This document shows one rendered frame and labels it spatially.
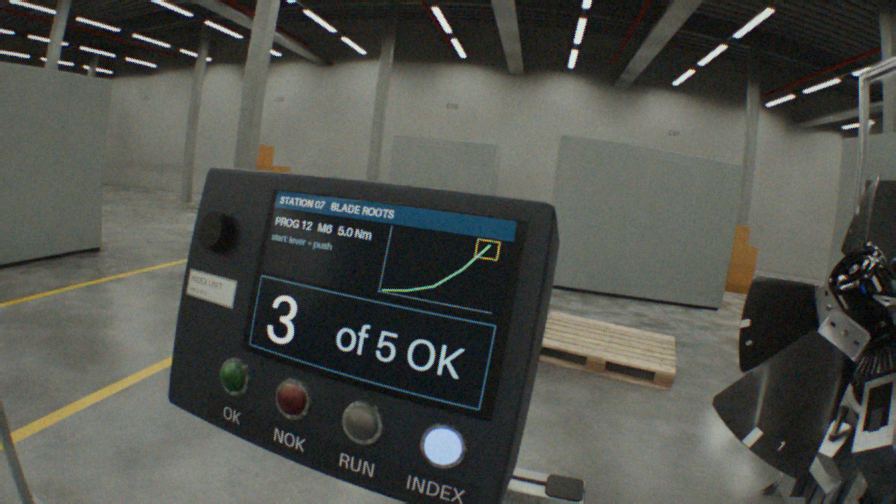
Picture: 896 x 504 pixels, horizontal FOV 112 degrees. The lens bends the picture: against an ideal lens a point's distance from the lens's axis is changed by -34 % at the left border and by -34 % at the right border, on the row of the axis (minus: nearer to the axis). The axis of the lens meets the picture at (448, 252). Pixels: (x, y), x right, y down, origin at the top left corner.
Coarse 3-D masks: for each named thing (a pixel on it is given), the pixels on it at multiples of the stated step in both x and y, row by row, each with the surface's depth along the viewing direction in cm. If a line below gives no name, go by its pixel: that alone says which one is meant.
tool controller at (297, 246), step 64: (256, 192) 30; (320, 192) 28; (384, 192) 27; (448, 192) 26; (192, 256) 31; (256, 256) 29; (320, 256) 28; (384, 256) 27; (448, 256) 26; (512, 256) 25; (192, 320) 30; (320, 320) 27; (384, 320) 26; (448, 320) 25; (512, 320) 24; (192, 384) 29; (256, 384) 28; (320, 384) 27; (384, 384) 25; (448, 384) 24; (512, 384) 24; (320, 448) 26; (384, 448) 25; (512, 448) 24
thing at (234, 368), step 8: (232, 360) 28; (240, 360) 28; (224, 368) 28; (232, 368) 28; (240, 368) 28; (248, 368) 28; (224, 376) 28; (232, 376) 27; (240, 376) 28; (248, 376) 28; (224, 384) 28; (232, 384) 27; (240, 384) 27; (248, 384) 28; (232, 392) 28; (240, 392) 28
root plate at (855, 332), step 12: (840, 312) 58; (828, 324) 58; (840, 324) 57; (852, 324) 56; (828, 336) 57; (840, 336) 56; (852, 336) 55; (864, 336) 53; (840, 348) 55; (852, 348) 54
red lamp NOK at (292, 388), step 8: (280, 384) 27; (288, 384) 27; (296, 384) 27; (304, 384) 27; (280, 392) 26; (288, 392) 26; (296, 392) 26; (304, 392) 26; (280, 400) 26; (288, 400) 26; (296, 400) 26; (304, 400) 26; (280, 408) 26; (288, 408) 26; (296, 408) 26; (304, 408) 26; (288, 416) 27; (296, 416) 26; (304, 416) 26
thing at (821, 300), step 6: (816, 288) 69; (822, 288) 67; (828, 288) 66; (816, 294) 69; (822, 294) 67; (828, 294) 66; (816, 300) 68; (822, 300) 67; (828, 300) 65; (834, 300) 64; (822, 306) 67; (834, 306) 64; (822, 312) 67; (828, 312) 65; (822, 318) 67
